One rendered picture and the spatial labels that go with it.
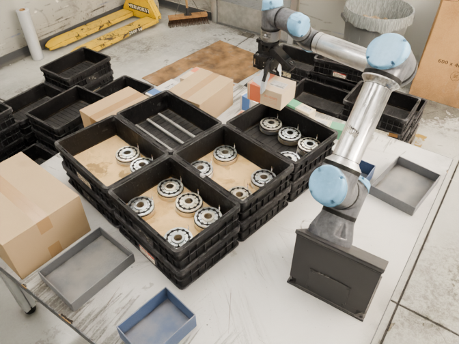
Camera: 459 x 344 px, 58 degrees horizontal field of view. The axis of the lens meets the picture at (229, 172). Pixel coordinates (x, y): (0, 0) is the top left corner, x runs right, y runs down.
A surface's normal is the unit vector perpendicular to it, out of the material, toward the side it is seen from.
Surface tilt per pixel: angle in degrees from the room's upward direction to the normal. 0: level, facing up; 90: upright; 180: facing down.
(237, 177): 0
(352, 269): 90
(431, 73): 75
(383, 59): 40
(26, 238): 90
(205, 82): 0
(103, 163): 0
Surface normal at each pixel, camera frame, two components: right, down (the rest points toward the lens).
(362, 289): -0.54, 0.56
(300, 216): 0.00, -0.74
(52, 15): 0.83, 0.38
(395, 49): -0.51, -0.30
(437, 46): -0.55, 0.37
